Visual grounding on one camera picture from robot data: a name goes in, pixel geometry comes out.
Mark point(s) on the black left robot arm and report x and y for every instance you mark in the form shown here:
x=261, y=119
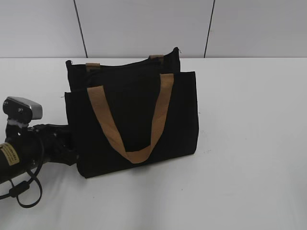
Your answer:
x=8, y=155

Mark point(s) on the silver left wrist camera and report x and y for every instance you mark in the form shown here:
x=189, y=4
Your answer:
x=21, y=111

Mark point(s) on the black tote bag tan handles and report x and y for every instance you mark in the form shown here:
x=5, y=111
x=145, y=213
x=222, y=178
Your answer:
x=127, y=116

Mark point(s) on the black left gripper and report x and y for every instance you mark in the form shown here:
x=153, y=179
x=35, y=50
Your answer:
x=51, y=143

